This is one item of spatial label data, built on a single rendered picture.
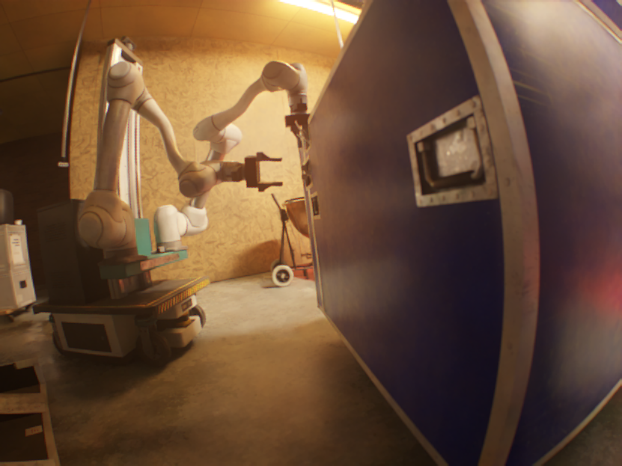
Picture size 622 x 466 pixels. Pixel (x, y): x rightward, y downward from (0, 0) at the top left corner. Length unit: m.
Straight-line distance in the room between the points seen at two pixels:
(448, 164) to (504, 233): 0.13
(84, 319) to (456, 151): 1.49
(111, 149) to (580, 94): 1.29
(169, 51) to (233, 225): 2.46
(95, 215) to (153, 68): 3.05
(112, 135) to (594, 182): 1.32
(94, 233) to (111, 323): 0.46
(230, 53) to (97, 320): 3.66
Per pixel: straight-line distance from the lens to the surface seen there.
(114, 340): 1.42
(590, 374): 0.53
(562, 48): 0.47
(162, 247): 1.69
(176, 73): 3.94
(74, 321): 1.58
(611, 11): 0.91
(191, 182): 1.09
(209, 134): 1.58
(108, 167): 1.19
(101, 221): 1.09
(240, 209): 3.51
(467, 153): 0.34
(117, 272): 1.31
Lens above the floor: 0.58
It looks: 3 degrees down
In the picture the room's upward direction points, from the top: 7 degrees counter-clockwise
